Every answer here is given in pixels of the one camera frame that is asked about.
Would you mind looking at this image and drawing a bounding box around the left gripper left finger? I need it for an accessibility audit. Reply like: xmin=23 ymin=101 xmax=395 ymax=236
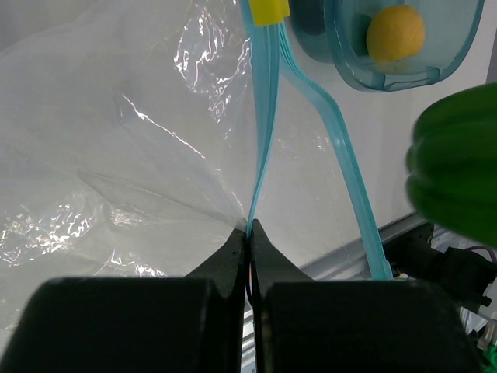
xmin=1 ymin=229 xmax=248 ymax=372

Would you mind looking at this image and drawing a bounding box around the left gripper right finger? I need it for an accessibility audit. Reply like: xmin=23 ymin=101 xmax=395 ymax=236
xmin=249 ymin=221 xmax=481 ymax=372

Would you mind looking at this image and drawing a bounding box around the clear zip top bag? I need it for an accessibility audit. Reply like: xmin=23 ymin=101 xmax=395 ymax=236
xmin=1 ymin=1 xmax=391 ymax=333

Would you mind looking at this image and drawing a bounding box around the green bell pepper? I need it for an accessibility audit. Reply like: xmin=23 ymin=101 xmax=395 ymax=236
xmin=405 ymin=82 xmax=496 ymax=246

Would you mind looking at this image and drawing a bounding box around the teal plastic tub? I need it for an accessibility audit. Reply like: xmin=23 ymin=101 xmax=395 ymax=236
xmin=290 ymin=0 xmax=484 ymax=92

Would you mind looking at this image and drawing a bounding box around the yellow lemon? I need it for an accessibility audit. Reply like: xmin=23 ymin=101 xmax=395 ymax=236
xmin=366 ymin=5 xmax=426 ymax=64

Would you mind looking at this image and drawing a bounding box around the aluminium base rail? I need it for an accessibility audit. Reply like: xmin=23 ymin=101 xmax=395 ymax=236
xmin=301 ymin=213 xmax=434 ymax=281

